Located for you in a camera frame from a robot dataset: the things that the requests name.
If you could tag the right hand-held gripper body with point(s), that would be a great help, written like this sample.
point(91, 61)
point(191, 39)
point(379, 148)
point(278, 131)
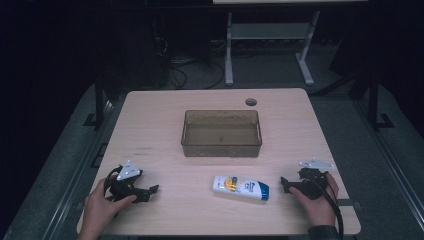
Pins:
point(313, 183)

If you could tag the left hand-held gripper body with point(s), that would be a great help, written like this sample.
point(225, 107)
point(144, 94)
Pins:
point(128, 171)

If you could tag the white blue shampoo bottle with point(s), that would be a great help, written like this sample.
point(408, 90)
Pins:
point(240, 187)

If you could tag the transparent brown plastic box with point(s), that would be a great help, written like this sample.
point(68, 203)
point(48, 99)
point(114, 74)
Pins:
point(221, 140)

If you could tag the person's right hand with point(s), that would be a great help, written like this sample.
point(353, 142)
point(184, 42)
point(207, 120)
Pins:
point(316, 210)

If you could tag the person's left hand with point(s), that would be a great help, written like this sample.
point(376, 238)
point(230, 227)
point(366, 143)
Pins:
point(100, 210)

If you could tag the black metal stand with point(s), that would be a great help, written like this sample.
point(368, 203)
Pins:
point(374, 100)
point(99, 100)

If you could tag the white metal desk frame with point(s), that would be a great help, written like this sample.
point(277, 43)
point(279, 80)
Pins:
point(266, 31)

